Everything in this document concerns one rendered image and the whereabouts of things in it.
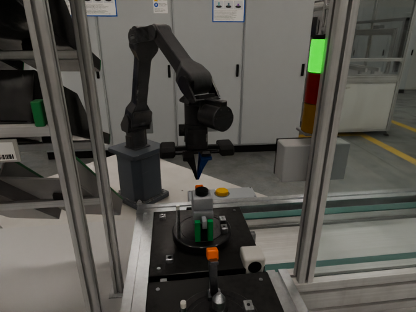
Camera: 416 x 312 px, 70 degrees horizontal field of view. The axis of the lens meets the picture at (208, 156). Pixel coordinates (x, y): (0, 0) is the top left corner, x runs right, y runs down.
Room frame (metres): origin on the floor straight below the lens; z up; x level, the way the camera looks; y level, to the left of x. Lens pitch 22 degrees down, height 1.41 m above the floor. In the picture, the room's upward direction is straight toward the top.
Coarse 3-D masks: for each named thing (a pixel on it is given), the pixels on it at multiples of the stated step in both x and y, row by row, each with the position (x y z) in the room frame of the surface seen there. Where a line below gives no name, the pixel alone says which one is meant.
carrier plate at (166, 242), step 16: (224, 208) 0.72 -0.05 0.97; (160, 224) 0.64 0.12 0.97; (240, 224) 0.64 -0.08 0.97; (160, 240) 0.58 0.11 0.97; (240, 240) 0.58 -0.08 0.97; (160, 256) 0.52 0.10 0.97; (176, 256) 0.52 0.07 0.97; (192, 256) 0.52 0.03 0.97; (224, 256) 0.52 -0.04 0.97; (160, 272) 0.47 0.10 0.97; (176, 272) 0.47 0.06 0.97; (192, 272) 0.47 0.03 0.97; (208, 272) 0.48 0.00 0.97; (224, 272) 0.48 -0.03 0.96; (240, 272) 0.49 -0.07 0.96
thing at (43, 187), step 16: (80, 160) 0.50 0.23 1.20; (0, 176) 0.47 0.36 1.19; (16, 176) 0.51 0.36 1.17; (32, 176) 0.55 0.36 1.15; (80, 176) 0.49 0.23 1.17; (32, 192) 0.52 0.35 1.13; (48, 192) 0.52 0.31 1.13; (96, 192) 0.55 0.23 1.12; (112, 192) 0.63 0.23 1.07; (64, 208) 0.62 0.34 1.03; (96, 208) 0.61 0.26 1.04
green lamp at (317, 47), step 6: (312, 42) 0.50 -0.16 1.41; (318, 42) 0.49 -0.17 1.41; (324, 42) 0.48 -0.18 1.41; (312, 48) 0.50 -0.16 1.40; (318, 48) 0.49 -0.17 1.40; (312, 54) 0.50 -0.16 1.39; (318, 54) 0.49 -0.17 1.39; (312, 60) 0.49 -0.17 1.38; (318, 60) 0.48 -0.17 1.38; (312, 66) 0.49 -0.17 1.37; (318, 66) 0.48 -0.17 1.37; (318, 72) 0.48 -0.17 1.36
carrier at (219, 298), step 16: (160, 288) 0.43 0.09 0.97; (176, 288) 0.43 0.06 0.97; (192, 288) 0.43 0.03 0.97; (208, 288) 0.43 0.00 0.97; (224, 288) 0.43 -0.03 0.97; (240, 288) 0.43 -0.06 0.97; (256, 288) 0.43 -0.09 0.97; (272, 288) 0.43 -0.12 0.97; (160, 304) 0.40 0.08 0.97; (176, 304) 0.40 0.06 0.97; (192, 304) 0.38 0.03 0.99; (208, 304) 0.38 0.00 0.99; (224, 304) 0.34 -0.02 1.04; (240, 304) 0.38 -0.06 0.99; (256, 304) 0.40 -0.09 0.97; (272, 304) 0.40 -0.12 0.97
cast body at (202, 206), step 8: (192, 192) 0.60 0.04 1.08; (200, 192) 0.58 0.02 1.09; (208, 192) 0.59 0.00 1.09; (192, 200) 0.59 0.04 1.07; (200, 200) 0.57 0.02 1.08; (208, 200) 0.57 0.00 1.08; (192, 208) 0.60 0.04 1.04; (200, 208) 0.57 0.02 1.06; (208, 208) 0.57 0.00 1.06; (200, 216) 0.56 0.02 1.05; (208, 216) 0.57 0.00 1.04
